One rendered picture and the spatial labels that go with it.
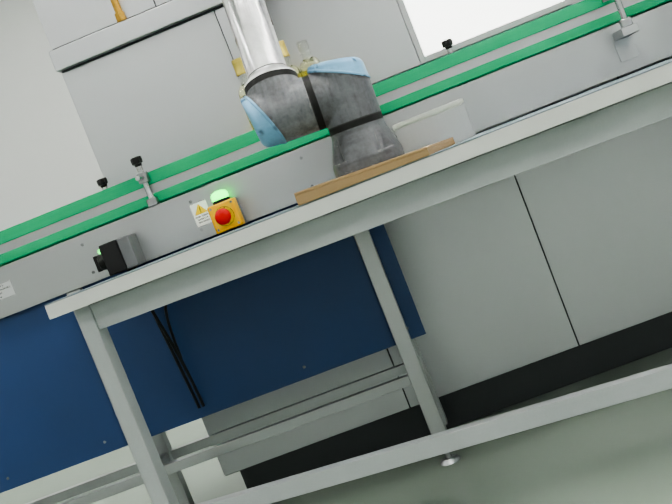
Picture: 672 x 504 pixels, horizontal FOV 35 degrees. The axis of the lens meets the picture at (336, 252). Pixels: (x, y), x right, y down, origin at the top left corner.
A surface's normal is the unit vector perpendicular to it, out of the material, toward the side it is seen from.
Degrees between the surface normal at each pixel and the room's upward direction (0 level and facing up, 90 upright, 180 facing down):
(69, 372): 90
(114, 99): 90
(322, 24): 90
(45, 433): 90
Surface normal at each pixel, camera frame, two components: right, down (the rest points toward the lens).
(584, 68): -0.07, 0.09
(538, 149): -0.28, 0.17
